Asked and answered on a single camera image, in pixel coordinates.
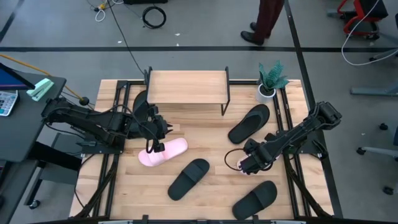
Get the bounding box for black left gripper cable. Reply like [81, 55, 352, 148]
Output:
[145, 123, 158, 154]

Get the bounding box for wooden shelf with black frame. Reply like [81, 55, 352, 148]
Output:
[143, 65, 231, 116]

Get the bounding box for coiled black cable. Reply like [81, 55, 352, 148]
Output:
[142, 6, 167, 30]

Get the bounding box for office chair base with casters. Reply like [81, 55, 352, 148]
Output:
[356, 123, 398, 196]

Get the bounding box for black slide sandal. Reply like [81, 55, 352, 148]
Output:
[231, 180, 278, 221]
[167, 158, 211, 202]

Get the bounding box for person's legs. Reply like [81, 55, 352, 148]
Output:
[241, 0, 285, 47]

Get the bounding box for white calculator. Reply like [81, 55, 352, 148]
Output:
[0, 90, 19, 118]

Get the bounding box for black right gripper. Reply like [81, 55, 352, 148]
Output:
[241, 144, 279, 175]

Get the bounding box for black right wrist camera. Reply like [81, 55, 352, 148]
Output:
[244, 138, 261, 154]

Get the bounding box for white floor cable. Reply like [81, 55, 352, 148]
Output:
[341, 0, 398, 67]

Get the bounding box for long black floor cable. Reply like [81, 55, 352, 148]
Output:
[107, 0, 146, 76]

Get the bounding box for green plant in white pot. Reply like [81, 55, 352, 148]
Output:
[255, 60, 290, 105]

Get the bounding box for mint green stapler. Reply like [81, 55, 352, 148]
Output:
[26, 78, 55, 102]

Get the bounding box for black metal table frame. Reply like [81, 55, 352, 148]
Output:
[73, 79, 345, 224]

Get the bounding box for red and black chair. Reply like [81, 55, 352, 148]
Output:
[326, 0, 389, 40]

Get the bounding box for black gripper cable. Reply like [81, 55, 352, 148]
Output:
[145, 123, 158, 154]
[224, 148, 247, 172]

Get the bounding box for grey table foot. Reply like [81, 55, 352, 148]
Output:
[350, 48, 398, 96]

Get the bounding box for white and yellow cable bundle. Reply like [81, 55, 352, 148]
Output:
[93, 1, 109, 23]

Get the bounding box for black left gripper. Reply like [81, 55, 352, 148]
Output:
[129, 105, 174, 141]

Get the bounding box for black flip-flop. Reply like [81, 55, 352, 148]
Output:
[132, 90, 150, 121]
[228, 103, 271, 145]

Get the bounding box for dark grey desk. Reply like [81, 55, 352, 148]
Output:
[0, 71, 82, 224]

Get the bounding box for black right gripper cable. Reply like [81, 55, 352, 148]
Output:
[224, 148, 247, 172]

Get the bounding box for dark monitor screen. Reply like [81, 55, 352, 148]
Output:
[0, 62, 35, 91]

